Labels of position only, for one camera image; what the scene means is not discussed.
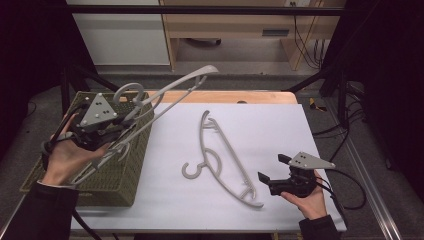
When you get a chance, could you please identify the black horizontal frame bar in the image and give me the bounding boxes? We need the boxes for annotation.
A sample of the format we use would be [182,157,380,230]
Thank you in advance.
[65,4,346,16]

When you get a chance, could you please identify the person's right hand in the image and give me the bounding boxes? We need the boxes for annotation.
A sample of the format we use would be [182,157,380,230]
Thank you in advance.
[280,170,328,221]

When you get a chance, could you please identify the black floor cables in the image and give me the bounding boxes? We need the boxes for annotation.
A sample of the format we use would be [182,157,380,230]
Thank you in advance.
[312,81,368,152]

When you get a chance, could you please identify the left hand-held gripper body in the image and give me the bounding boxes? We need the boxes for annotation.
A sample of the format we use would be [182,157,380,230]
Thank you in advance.
[71,93,129,151]

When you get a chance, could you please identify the white table mat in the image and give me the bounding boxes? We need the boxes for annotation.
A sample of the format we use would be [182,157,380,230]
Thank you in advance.
[70,102,348,233]

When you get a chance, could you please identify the aluminium rail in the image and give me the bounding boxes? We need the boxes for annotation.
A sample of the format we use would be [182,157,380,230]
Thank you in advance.
[0,195,28,234]
[324,99,405,240]

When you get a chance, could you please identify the hanging black cables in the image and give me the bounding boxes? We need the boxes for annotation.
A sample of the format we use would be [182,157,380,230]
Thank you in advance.
[290,1,327,71]

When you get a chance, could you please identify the green woven basket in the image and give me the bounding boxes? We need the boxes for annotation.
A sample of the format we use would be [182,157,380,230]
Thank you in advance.
[19,91,155,207]

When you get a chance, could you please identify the black metal stand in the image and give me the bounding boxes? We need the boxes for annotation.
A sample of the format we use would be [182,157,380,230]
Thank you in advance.
[59,62,128,117]
[283,64,350,130]

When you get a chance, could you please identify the light wooden desk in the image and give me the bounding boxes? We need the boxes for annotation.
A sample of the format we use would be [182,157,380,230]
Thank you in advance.
[159,0,348,72]

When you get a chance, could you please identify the dark curtain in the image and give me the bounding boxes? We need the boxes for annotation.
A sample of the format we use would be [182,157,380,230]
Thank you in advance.
[321,0,424,201]
[0,0,98,161]

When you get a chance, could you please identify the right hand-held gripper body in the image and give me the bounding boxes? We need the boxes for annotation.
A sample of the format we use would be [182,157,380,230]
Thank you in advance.
[269,151,337,198]

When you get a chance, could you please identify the right hand-held gripper black cable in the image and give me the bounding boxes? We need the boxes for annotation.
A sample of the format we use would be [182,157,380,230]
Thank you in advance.
[313,168,368,212]

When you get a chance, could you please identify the person's left hand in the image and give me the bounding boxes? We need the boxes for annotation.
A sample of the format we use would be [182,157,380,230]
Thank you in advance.
[41,113,109,186]

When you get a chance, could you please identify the white cabinet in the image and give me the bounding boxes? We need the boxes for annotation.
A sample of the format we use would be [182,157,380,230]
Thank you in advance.
[65,0,171,66]

